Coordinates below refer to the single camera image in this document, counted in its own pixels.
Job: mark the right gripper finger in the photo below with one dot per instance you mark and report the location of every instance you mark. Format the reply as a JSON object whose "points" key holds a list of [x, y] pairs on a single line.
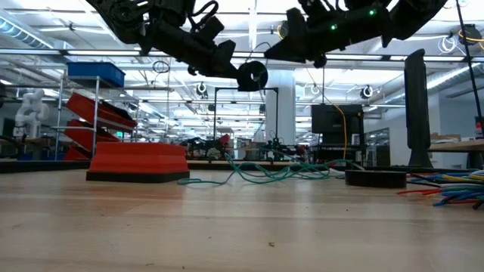
{"points": [[287, 52]]}

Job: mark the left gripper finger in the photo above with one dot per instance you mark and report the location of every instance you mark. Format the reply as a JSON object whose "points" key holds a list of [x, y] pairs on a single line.
{"points": [[237, 72]]}

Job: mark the black background robot arm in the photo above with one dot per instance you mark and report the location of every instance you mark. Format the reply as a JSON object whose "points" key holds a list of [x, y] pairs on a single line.
{"points": [[280, 149], [196, 145]]}

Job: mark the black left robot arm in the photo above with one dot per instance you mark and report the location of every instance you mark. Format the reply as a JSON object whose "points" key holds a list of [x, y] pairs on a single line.
{"points": [[125, 15]]}

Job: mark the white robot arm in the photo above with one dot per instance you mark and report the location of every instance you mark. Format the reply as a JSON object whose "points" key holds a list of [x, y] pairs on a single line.
{"points": [[32, 109]]}

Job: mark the white building column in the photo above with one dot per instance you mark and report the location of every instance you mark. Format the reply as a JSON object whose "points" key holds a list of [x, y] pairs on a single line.
{"points": [[280, 113]]}

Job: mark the black monitor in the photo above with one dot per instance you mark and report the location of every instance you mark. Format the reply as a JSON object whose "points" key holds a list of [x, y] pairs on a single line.
{"points": [[332, 121]]}

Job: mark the blue plastic bin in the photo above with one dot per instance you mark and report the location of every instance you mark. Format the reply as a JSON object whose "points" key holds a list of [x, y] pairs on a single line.
{"points": [[96, 73]]}

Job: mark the metal rack with red bins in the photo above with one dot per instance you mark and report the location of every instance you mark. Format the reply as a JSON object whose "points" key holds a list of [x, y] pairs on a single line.
{"points": [[98, 113]]}

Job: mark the red and black box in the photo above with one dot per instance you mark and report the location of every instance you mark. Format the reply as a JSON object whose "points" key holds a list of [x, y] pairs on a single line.
{"points": [[138, 160]]}

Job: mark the thin black slanted pole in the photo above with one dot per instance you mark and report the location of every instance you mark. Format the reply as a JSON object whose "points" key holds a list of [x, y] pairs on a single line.
{"points": [[468, 56]]}

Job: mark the black tape roll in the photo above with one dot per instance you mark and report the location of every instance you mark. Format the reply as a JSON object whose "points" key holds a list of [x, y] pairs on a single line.
{"points": [[374, 179]]}

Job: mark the wooden table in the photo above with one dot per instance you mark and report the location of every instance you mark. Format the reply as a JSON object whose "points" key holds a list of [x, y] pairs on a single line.
{"points": [[457, 146]]}

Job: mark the black gantry frame with camera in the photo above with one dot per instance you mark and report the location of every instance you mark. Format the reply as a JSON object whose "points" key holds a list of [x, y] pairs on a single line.
{"points": [[227, 88]]}

